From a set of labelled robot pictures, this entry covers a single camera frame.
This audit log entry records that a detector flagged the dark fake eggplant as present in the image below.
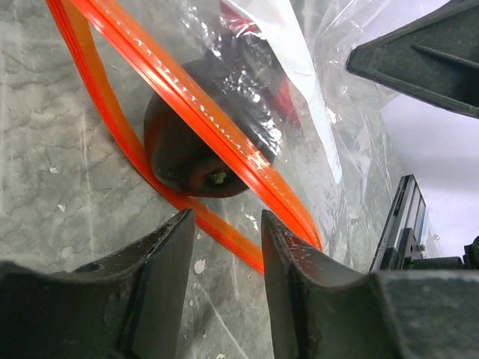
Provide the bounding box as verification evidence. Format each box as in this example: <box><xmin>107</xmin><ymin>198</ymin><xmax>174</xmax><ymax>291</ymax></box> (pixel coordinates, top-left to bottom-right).
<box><xmin>143</xmin><ymin>33</ymin><xmax>285</xmax><ymax>198</ymax></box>

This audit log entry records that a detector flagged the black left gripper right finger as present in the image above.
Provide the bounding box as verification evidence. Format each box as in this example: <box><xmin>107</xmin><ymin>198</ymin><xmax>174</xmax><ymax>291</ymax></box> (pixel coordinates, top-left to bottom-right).
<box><xmin>261</xmin><ymin>210</ymin><xmax>478</xmax><ymax>358</ymax></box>

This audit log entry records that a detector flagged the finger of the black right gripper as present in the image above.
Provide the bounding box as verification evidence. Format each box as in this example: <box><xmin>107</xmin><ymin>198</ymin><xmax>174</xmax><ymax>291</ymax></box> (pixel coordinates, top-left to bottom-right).
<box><xmin>346</xmin><ymin>1</ymin><xmax>478</xmax><ymax>118</ymax></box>

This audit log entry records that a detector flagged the aluminium frame rail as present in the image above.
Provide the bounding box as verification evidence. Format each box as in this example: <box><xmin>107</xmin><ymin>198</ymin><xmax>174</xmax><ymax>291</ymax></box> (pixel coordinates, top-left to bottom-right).
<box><xmin>368</xmin><ymin>174</ymin><xmax>479</xmax><ymax>273</ymax></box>

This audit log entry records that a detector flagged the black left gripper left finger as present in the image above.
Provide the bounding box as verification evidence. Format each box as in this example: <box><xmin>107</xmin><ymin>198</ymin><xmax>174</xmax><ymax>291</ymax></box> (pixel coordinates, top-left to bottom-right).
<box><xmin>1</xmin><ymin>209</ymin><xmax>195</xmax><ymax>358</ymax></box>

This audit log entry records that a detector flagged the orange zip bag with vegetables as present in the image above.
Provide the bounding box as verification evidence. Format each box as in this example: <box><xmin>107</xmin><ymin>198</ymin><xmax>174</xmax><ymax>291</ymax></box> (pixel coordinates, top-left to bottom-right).
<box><xmin>48</xmin><ymin>1</ymin><xmax>401</xmax><ymax>271</ymax></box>

